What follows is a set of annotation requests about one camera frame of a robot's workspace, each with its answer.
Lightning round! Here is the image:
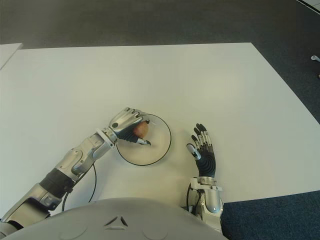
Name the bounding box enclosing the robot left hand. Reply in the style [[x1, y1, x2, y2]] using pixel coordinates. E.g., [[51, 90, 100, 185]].
[[107, 107, 152, 147]]

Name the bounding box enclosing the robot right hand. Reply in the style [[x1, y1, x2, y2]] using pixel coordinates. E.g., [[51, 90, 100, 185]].
[[186, 122, 217, 179]]

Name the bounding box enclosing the red apple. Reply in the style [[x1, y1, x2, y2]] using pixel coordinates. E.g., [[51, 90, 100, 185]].
[[132, 121, 150, 139]]

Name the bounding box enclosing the white plate black rim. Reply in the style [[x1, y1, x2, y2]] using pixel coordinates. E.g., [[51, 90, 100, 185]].
[[115, 112, 173, 166]]

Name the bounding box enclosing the grey robot torso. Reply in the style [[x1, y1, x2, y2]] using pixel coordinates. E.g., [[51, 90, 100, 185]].
[[0, 196, 230, 240]]

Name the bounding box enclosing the white side table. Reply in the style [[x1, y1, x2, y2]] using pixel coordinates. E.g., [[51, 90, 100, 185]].
[[0, 42, 24, 71]]

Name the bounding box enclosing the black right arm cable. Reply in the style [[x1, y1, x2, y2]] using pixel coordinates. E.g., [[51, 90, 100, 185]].
[[185, 184, 204, 211]]

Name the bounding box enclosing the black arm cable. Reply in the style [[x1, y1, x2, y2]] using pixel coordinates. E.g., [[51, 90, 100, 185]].
[[61, 163, 98, 213], [185, 184, 204, 211]]

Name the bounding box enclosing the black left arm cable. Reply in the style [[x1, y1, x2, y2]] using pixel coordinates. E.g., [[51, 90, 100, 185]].
[[61, 163, 98, 213]]

